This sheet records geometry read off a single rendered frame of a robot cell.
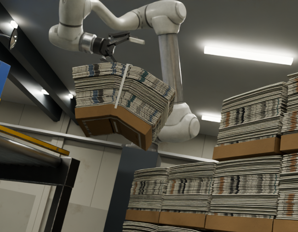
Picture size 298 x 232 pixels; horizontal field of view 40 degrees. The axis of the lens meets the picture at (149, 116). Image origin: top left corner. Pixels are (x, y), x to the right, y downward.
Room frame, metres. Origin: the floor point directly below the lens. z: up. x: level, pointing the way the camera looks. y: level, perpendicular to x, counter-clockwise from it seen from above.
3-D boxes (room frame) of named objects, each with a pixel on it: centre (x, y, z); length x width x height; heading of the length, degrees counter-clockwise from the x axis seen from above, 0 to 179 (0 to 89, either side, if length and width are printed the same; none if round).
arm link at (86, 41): (1.69, 0.34, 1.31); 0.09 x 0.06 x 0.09; 174
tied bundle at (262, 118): (1.32, -0.47, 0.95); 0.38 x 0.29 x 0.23; 116
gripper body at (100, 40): (1.69, 0.26, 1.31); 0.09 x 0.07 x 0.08; 84
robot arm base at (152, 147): (2.29, 0.01, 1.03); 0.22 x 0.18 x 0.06; 80
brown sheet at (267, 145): (1.32, -0.47, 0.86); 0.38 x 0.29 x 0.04; 116
